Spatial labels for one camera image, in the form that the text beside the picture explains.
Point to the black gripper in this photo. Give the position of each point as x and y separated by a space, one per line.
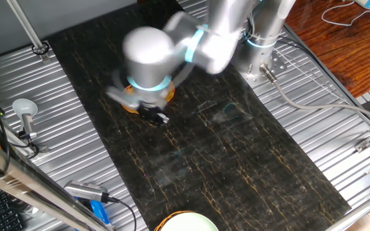
148 112

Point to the yellow woven oval basket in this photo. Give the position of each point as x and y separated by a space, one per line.
170 93

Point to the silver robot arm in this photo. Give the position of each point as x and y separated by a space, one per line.
146 54

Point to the black marble pattern mat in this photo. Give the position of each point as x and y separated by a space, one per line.
220 167

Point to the orange woven basket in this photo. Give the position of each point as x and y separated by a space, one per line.
158 226

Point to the pale green plate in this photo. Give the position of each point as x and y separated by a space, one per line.
189 223

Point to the white ladle shaped fixture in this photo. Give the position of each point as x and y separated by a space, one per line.
24 107

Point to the silver ribbed side camera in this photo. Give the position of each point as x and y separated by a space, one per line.
85 191

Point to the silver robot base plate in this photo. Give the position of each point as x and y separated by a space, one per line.
279 65

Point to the metal frame beam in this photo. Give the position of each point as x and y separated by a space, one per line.
27 186

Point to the aluminium post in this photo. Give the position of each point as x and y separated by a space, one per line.
27 29

